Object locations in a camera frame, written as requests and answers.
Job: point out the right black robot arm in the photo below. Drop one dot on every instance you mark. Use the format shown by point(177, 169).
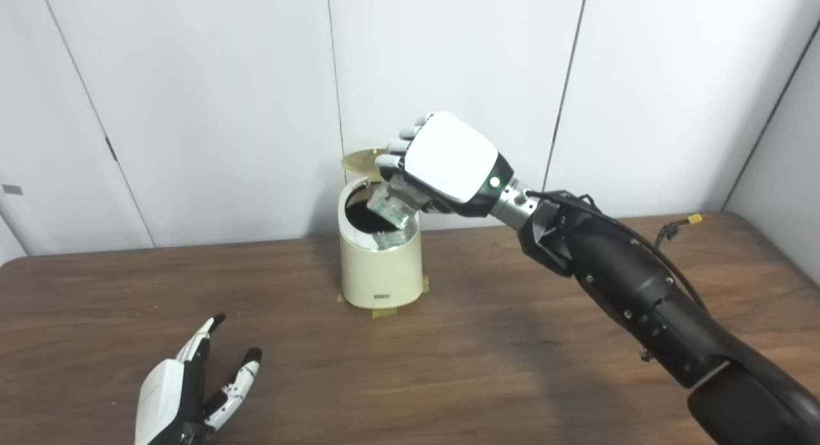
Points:
point(640, 291)

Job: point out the white green milk carton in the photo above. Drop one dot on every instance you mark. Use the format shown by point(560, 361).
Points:
point(391, 208)

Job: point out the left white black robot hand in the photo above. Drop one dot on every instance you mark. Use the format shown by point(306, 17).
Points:
point(163, 394)

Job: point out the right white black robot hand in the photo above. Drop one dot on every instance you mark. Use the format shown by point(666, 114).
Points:
point(451, 160)

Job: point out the cream round bin lid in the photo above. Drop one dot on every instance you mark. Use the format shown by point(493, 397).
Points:
point(359, 160)

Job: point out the small grey wall tag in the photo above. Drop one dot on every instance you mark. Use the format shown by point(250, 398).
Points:
point(12, 189)

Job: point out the cream-colored round bin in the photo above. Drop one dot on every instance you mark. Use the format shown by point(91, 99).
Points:
point(378, 272)

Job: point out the black wall panel clip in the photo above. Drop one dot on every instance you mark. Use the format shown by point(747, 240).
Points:
point(111, 149)

